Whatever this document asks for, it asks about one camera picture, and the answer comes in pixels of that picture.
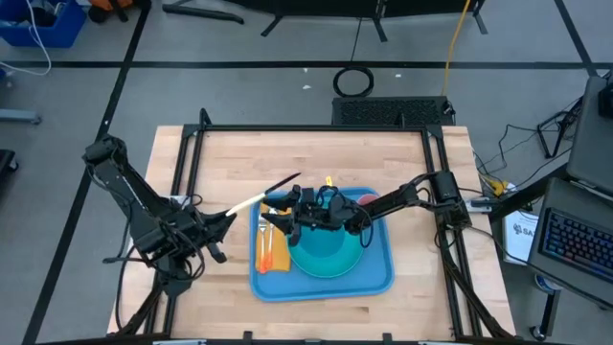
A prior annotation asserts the black chair base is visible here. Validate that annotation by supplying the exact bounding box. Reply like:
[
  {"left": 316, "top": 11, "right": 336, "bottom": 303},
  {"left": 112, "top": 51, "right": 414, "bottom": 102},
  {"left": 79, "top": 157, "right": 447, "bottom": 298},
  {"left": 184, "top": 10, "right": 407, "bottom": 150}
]
[{"left": 0, "top": 149, "right": 20, "bottom": 176}]

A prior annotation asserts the black partition screen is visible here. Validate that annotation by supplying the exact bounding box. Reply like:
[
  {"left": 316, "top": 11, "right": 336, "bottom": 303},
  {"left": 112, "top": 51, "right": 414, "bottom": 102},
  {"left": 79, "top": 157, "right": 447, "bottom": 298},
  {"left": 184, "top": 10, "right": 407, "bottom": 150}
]
[{"left": 161, "top": 0, "right": 488, "bottom": 43}]

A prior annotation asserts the grey floor bar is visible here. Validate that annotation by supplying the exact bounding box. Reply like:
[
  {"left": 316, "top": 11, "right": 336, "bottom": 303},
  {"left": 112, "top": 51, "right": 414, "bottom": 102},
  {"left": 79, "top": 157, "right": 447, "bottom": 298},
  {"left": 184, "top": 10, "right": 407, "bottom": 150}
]
[{"left": 0, "top": 108, "right": 42, "bottom": 127}]

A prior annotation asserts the computer keyboard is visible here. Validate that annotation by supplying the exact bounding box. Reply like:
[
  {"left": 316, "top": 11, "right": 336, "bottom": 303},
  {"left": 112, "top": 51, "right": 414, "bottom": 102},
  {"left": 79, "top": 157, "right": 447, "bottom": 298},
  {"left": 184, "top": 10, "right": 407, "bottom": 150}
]
[{"left": 527, "top": 175, "right": 613, "bottom": 311}]

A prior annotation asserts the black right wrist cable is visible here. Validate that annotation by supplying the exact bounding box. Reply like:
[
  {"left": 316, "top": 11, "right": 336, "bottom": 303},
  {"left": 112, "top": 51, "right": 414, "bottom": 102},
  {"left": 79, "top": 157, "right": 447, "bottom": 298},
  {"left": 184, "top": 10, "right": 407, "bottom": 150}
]
[{"left": 356, "top": 210, "right": 376, "bottom": 250}]

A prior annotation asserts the coiled black cable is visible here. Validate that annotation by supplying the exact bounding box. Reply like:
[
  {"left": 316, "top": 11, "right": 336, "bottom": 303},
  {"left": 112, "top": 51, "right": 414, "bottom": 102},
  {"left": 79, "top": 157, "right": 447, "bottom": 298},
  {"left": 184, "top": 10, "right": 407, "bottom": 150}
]
[{"left": 331, "top": 65, "right": 375, "bottom": 99}]

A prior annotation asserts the teal plate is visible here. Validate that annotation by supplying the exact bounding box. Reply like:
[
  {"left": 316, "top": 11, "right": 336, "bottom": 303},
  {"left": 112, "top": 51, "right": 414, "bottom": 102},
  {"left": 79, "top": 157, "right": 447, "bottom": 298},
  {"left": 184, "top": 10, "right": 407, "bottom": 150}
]
[{"left": 285, "top": 210, "right": 366, "bottom": 281}]

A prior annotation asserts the yellow plug bundle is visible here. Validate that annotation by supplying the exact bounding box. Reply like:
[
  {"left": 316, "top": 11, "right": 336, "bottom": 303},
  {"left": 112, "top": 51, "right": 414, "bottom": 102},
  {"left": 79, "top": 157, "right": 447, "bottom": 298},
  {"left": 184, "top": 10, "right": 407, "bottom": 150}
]
[{"left": 481, "top": 174, "right": 510, "bottom": 196}]

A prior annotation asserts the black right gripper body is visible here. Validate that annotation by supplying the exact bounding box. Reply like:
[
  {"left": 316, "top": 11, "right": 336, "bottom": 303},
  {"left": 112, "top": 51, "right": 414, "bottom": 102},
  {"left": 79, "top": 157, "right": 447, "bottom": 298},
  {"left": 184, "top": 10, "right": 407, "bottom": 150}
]
[{"left": 289, "top": 185, "right": 358, "bottom": 247}]

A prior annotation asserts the blue and white roll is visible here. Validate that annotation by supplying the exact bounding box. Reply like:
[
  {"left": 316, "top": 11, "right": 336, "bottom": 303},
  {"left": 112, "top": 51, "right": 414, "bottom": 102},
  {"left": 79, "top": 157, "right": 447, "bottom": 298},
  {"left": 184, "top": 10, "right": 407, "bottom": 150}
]
[{"left": 534, "top": 274, "right": 562, "bottom": 293}]

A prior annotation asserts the blue storage bin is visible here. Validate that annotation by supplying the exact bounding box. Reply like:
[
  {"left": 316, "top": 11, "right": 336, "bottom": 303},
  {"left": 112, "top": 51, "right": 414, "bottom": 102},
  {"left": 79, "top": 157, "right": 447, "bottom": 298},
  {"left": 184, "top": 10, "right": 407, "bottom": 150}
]
[{"left": 0, "top": 0, "right": 88, "bottom": 50}]

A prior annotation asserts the yellow cable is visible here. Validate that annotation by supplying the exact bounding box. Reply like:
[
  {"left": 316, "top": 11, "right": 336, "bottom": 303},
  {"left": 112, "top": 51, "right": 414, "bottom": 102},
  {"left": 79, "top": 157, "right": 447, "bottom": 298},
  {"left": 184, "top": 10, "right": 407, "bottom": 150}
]
[{"left": 440, "top": 0, "right": 473, "bottom": 97}]

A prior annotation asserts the blue plastic tray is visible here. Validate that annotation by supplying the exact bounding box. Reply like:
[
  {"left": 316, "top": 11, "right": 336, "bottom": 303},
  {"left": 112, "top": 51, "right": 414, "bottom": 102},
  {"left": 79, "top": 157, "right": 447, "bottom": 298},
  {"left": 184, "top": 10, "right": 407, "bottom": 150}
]
[{"left": 248, "top": 186, "right": 397, "bottom": 304}]

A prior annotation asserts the orange-handled metal fork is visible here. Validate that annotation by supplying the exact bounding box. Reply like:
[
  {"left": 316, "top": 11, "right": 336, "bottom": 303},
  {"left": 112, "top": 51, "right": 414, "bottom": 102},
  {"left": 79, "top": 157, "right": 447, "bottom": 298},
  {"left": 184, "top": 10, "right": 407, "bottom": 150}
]
[{"left": 257, "top": 213, "right": 270, "bottom": 276}]

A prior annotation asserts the grey closed laptop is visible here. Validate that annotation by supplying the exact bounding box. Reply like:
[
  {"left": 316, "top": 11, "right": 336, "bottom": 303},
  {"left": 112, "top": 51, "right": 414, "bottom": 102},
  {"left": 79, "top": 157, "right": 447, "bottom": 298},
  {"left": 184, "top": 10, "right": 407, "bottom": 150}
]
[{"left": 565, "top": 75, "right": 613, "bottom": 196}]

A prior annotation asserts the yellow cloth napkin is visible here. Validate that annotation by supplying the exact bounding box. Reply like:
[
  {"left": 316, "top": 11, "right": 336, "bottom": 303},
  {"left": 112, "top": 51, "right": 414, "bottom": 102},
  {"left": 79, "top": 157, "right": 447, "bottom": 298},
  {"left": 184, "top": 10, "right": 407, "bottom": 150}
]
[{"left": 255, "top": 201, "right": 293, "bottom": 275}]

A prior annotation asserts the table leg with caster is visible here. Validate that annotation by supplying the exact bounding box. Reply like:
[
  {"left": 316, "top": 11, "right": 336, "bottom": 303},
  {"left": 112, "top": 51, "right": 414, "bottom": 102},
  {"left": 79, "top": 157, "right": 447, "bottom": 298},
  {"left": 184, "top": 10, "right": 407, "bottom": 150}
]
[{"left": 529, "top": 287, "right": 561, "bottom": 342}]

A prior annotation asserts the white labelled box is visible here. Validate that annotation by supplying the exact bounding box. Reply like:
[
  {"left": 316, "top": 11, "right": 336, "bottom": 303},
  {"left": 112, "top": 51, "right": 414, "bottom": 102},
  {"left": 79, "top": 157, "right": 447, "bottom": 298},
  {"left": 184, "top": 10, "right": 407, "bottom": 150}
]
[{"left": 501, "top": 210, "right": 540, "bottom": 266}]

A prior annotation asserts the cream-handled knife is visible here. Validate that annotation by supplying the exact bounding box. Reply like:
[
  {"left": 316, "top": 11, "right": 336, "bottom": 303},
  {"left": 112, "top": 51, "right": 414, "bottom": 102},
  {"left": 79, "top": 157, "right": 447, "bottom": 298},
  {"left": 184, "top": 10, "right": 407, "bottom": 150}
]
[{"left": 224, "top": 172, "right": 303, "bottom": 219}]

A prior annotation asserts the white cable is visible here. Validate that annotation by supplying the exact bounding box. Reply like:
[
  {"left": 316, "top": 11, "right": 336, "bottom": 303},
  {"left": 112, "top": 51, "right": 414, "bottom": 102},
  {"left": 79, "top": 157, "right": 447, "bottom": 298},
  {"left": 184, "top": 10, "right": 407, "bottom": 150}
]
[{"left": 0, "top": 0, "right": 52, "bottom": 78}]

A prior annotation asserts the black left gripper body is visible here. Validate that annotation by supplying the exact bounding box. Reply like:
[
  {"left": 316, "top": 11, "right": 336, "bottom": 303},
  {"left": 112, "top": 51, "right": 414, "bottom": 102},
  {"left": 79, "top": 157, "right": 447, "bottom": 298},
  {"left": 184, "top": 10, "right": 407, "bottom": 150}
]
[{"left": 181, "top": 203, "right": 229, "bottom": 265}]

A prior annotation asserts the black tripod stand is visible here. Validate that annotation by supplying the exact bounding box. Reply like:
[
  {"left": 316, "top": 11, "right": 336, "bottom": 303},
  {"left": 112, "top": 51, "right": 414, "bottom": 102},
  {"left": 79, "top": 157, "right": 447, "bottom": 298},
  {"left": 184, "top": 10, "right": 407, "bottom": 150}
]
[{"left": 535, "top": 95, "right": 584, "bottom": 159}]

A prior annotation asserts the black perforated computer case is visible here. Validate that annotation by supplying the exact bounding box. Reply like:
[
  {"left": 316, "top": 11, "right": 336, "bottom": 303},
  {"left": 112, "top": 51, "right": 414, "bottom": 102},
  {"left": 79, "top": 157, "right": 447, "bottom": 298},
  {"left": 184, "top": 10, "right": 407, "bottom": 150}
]
[{"left": 330, "top": 95, "right": 457, "bottom": 127}]

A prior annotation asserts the orange and black tool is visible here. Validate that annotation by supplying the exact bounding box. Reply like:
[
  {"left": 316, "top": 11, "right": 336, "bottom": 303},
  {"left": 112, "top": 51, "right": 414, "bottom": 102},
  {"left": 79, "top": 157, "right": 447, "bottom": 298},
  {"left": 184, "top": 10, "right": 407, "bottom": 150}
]
[{"left": 87, "top": 0, "right": 136, "bottom": 24}]

